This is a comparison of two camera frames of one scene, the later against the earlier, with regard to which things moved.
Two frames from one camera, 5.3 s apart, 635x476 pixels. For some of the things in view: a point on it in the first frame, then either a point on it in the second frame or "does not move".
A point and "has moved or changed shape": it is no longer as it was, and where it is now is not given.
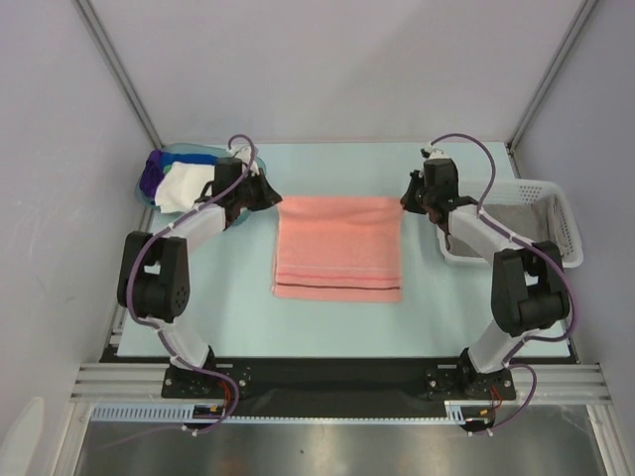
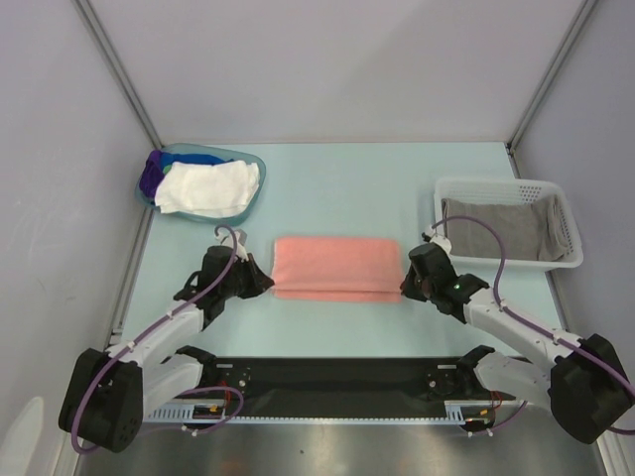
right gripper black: x=417 y=194 -> x=415 y=284
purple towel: x=153 y=173 does not move
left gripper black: x=267 y=195 -> x=259 y=282
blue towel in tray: x=168 y=158 does not move
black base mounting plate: x=239 y=383 does not move
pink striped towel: x=337 y=248 has moved or changed shape
